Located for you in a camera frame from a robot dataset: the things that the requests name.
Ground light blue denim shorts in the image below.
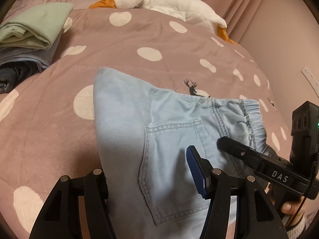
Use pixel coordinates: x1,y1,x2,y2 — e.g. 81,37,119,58
93,68,268,239

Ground folded green garment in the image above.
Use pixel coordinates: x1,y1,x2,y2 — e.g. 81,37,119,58
0,2,74,51

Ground person's right hand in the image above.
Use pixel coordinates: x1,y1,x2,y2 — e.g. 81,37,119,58
267,183,308,227

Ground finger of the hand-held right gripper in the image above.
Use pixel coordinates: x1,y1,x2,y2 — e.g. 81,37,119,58
217,136,265,173

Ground white goose plush toy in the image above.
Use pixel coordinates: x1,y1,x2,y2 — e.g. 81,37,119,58
88,0,238,45

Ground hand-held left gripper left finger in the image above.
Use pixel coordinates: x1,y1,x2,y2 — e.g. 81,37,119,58
29,168,117,239

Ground folded grey-blue garment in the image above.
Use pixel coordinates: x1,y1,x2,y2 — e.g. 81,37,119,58
0,33,63,72

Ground spotted pink deer blanket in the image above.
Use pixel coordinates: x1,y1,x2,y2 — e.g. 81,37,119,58
0,0,289,239

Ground folded dark garment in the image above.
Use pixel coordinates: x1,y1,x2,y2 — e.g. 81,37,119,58
0,63,39,94

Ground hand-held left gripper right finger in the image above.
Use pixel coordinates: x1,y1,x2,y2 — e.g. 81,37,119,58
186,145,291,239

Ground person's right forearm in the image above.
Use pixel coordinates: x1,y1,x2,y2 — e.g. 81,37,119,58
287,214,315,239

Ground white wall power strip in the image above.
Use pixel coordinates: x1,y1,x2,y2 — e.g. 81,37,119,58
301,66,319,95

